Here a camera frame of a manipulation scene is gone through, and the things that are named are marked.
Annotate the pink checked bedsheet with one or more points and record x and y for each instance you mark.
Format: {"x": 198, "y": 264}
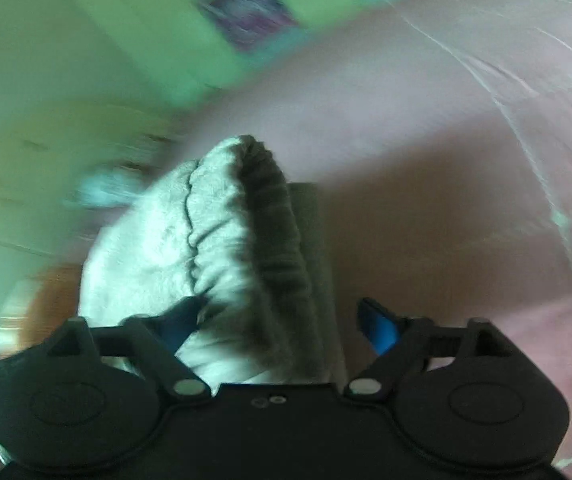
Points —
{"x": 416, "y": 160}

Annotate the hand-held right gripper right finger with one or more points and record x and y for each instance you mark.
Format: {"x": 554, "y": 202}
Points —
{"x": 378, "y": 327}

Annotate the wall poster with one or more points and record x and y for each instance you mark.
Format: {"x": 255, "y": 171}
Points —
{"x": 246, "y": 10}

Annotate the orange striped pillow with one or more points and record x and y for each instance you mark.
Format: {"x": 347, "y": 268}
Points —
{"x": 48, "y": 300}

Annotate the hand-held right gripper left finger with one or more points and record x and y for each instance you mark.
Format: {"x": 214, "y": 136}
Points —
{"x": 185, "y": 321}

